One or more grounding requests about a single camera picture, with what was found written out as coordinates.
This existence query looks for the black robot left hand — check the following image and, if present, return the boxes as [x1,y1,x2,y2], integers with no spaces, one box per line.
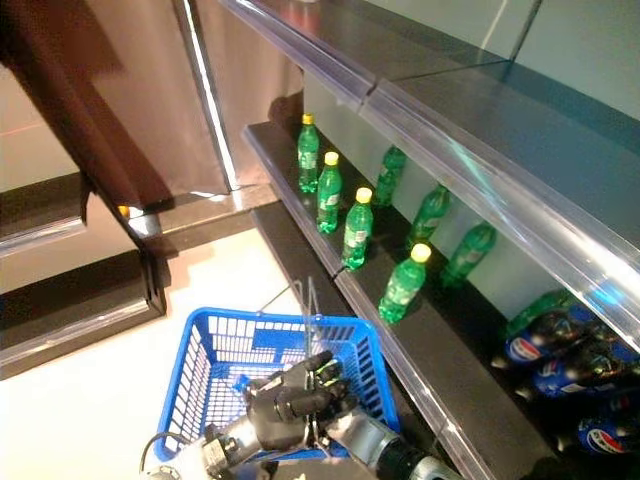
[248,350,335,451]

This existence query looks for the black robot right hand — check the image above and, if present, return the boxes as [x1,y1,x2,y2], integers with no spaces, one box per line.
[314,378,359,426]

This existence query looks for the dark brown panel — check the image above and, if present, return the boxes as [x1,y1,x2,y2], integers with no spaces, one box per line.
[0,0,174,214]

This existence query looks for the dark stone plinth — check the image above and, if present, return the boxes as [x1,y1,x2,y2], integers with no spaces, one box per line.
[127,184,279,256]

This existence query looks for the blue plastic shopping basket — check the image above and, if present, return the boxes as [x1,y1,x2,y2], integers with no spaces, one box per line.
[155,275,402,462]

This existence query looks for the silver shelf upright post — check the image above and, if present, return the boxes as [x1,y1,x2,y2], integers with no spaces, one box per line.
[507,0,546,69]

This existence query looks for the clear plastic price rail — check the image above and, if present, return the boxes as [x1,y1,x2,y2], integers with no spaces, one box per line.
[242,122,346,280]
[332,269,501,480]
[217,0,379,112]
[358,78,640,354]

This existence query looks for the black cabinet steel trim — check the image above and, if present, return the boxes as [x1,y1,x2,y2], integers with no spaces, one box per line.
[0,248,169,382]
[0,172,94,261]

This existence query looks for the green soda bottle yellow cap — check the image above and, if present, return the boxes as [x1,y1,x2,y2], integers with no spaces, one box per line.
[374,145,408,208]
[316,151,344,235]
[296,113,321,195]
[340,186,375,272]
[377,242,433,325]
[439,221,498,290]
[405,184,451,251]
[504,288,576,339]

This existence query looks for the black cable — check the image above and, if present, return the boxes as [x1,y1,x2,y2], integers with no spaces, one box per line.
[139,430,206,474]

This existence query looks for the brushed steel cabinet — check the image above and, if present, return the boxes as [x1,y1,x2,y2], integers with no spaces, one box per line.
[84,0,306,201]

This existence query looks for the row of green soda bottles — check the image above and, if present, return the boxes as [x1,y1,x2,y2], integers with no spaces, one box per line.
[244,107,416,274]

